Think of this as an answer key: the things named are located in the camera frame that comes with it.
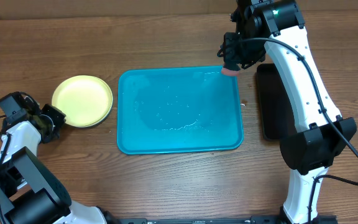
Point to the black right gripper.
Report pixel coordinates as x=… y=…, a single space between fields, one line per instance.
x=233 y=56

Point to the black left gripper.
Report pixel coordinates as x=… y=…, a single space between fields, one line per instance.
x=59 y=118

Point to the red sponge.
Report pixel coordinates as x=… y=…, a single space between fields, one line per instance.
x=228 y=72

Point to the yellow plate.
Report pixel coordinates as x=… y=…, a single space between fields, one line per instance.
x=87 y=105
x=58 y=93

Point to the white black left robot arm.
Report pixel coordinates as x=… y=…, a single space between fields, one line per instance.
x=29 y=192

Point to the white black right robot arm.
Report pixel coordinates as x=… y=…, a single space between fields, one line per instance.
x=295 y=107

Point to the teal plastic tray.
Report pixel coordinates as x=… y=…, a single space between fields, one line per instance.
x=175 y=110

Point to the black tray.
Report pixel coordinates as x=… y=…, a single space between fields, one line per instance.
x=275 y=109

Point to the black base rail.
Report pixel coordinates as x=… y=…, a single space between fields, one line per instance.
x=264 y=219

